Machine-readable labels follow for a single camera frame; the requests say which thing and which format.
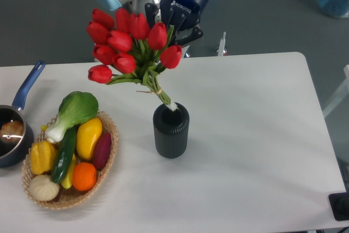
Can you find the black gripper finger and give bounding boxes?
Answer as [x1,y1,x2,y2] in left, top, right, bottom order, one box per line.
[172,26,203,46]
[145,3,162,27]

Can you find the red tulip bouquet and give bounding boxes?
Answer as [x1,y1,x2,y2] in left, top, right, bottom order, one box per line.
[87,8,182,111]

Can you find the black ribbed vase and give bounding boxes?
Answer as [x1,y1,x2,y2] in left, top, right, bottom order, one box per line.
[153,103,190,159]

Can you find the green bok choy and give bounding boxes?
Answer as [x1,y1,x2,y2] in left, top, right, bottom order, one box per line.
[45,91,99,143]

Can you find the yellow mango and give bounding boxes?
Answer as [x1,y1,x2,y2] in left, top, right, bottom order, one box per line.
[76,117,103,161]

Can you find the purple sweet potato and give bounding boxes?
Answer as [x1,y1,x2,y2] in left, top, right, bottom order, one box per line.
[92,133,111,170]

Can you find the green cucumber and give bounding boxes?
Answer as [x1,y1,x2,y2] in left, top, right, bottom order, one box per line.
[51,127,77,183]

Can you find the orange fruit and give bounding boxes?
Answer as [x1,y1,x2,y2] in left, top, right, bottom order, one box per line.
[73,162,97,192]

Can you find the blue saucepan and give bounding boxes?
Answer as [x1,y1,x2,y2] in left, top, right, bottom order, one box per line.
[1,61,46,168]

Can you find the yellow bell pepper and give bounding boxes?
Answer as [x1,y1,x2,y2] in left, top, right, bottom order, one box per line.
[30,140,57,175]

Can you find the brown bread in pan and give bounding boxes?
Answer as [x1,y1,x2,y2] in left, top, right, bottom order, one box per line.
[1,121,24,144]

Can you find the yellow banana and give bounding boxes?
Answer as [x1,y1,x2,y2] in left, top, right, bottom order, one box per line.
[61,154,76,189]

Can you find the woven wicker basket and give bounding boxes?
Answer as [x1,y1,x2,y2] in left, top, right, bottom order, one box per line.
[21,111,118,210]

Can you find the white steamed bun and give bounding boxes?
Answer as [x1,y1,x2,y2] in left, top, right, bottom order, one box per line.
[29,175,59,201]

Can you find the black device at edge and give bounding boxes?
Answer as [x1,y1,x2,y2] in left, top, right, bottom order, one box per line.
[328,192,348,221]

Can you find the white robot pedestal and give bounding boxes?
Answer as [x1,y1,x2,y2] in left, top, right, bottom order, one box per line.
[119,0,227,59]

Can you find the white frame at right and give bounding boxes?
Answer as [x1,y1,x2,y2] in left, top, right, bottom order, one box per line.
[322,65,348,118]

